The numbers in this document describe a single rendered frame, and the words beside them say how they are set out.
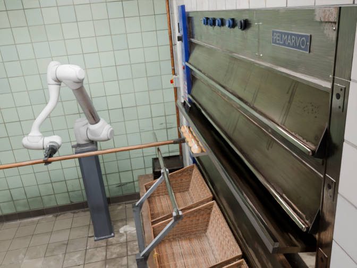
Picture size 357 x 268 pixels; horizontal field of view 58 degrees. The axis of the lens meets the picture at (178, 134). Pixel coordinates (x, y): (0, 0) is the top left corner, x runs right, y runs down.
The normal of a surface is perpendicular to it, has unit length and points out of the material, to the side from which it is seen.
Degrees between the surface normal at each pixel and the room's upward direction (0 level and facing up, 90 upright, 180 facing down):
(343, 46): 90
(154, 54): 90
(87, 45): 90
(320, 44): 90
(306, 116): 70
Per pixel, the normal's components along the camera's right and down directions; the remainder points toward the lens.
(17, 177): 0.18, 0.35
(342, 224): -0.98, 0.14
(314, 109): -0.95, -0.18
